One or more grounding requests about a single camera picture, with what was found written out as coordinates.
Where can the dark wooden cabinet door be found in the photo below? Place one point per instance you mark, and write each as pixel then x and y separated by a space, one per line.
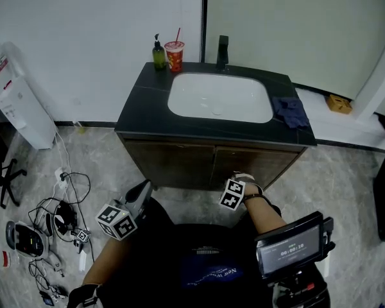
pixel 173 164
pixel 253 165

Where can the person's left forearm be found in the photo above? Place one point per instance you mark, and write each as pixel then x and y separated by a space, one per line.
pixel 97 261

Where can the red and white small card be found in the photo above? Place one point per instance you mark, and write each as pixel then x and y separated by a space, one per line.
pixel 6 258

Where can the person's black shirt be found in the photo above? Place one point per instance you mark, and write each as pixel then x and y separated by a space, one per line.
pixel 179 252

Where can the green pump soap bottle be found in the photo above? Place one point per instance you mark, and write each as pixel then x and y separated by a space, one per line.
pixel 159 56

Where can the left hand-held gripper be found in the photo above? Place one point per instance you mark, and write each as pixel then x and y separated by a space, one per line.
pixel 117 221

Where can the small cardboard box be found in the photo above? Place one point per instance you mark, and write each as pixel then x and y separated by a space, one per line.
pixel 339 104

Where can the black office chair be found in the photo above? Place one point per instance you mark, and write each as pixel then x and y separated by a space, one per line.
pixel 0 168

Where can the person's right forearm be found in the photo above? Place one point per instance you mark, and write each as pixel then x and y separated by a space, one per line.
pixel 263 213

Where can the red cup with straw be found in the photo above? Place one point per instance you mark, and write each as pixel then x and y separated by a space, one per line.
pixel 174 58

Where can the white sink basin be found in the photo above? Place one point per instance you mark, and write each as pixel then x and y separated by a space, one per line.
pixel 218 95

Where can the chest-mounted black screen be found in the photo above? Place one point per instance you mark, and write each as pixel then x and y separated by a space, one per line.
pixel 288 247

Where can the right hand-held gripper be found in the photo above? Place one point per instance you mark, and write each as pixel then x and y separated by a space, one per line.
pixel 232 194

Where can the white water dispenser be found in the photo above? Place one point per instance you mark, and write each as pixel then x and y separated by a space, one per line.
pixel 22 107

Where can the dark blue cloth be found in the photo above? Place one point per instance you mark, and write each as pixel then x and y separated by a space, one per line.
pixel 290 111

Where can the black faucet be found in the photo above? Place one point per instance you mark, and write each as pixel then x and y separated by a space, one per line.
pixel 222 51

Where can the black screen mount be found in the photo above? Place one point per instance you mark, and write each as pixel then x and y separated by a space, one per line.
pixel 304 284

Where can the black vanity countertop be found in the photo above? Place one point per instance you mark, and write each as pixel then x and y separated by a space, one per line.
pixel 147 107

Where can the white power strip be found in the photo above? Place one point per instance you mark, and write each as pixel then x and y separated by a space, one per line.
pixel 61 178

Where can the black elbow sleeve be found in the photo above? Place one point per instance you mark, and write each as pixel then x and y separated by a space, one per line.
pixel 83 295

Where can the white and black headset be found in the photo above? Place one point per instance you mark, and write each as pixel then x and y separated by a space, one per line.
pixel 27 239

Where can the spare hand-held gripper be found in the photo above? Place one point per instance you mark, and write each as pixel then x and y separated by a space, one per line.
pixel 82 237

